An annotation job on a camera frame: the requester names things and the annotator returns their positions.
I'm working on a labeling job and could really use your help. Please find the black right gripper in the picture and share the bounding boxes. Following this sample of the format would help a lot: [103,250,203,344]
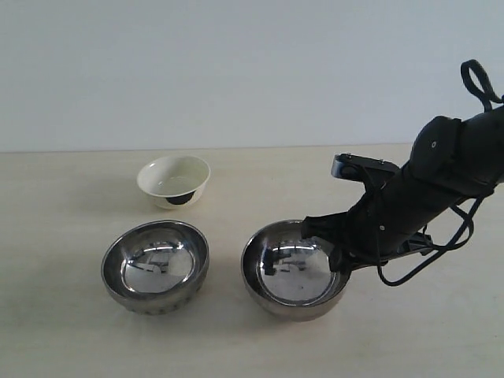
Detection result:
[301,172,453,272]

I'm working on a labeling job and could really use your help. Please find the smooth stainless steel bowl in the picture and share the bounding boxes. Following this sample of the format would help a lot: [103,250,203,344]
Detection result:
[240,220,350,322]

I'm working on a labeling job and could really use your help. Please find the dimpled stainless steel bowl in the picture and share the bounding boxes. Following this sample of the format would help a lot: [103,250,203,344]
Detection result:
[101,220,210,316]

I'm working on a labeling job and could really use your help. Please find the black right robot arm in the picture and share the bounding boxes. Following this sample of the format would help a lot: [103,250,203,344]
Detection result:
[301,107,503,265]

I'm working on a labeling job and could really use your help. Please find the white ceramic bowl black patch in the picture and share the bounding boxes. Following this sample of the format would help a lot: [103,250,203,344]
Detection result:
[136,155,211,210]

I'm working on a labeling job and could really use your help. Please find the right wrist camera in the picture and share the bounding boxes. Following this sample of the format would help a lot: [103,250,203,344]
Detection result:
[331,153,400,184]

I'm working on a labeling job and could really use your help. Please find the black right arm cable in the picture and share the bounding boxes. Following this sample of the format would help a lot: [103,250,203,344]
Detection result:
[373,59,501,287]

